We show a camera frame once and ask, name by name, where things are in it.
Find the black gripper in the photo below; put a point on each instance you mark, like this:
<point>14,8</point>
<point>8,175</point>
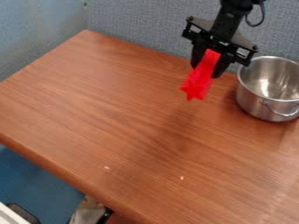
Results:
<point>235,50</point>

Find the red plastic block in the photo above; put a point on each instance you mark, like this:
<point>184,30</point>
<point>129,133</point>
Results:
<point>199,79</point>

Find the metal pot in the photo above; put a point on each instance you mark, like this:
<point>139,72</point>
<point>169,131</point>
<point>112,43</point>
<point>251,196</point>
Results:
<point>268,89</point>

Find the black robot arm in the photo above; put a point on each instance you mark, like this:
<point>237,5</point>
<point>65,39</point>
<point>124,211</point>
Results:
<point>219,35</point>

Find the white object at corner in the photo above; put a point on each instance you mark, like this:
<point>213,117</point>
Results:
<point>9,217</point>

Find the crumpled beige cloth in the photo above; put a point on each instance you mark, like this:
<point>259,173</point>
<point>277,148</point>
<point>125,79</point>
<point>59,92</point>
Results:
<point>88,212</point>

